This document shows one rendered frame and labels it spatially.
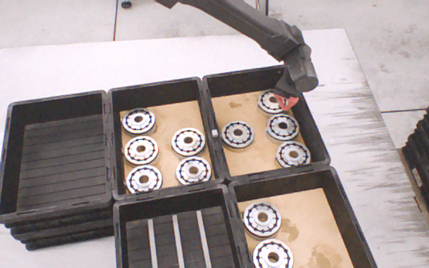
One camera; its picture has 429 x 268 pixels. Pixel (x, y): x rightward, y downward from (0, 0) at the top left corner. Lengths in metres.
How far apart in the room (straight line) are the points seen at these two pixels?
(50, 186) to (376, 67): 2.19
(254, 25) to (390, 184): 0.79
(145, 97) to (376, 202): 0.82
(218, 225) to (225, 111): 0.40
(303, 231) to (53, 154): 0.78
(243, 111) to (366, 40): 1.82
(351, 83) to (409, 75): 1.24
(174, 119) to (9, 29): 2.14
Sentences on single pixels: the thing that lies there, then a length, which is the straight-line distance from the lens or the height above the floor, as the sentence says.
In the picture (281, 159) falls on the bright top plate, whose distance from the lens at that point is 1.23.
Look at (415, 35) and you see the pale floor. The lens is 3.24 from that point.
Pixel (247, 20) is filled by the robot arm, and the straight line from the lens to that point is 0.88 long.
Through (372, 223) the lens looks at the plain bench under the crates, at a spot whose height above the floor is 0.70.
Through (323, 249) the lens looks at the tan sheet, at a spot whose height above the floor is 0.83.
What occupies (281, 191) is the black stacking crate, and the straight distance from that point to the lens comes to 1.18.
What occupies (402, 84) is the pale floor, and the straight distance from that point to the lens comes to 2.83.
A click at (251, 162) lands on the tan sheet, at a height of 0.83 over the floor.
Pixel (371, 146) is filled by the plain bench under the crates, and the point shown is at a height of 0.70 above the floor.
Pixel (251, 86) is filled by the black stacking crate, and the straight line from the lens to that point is 1.40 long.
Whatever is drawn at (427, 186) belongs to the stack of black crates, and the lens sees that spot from 2.14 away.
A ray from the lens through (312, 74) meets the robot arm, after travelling 1.00.
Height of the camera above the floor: 1.88
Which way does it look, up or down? 54 degrees down
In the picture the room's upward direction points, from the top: straight up
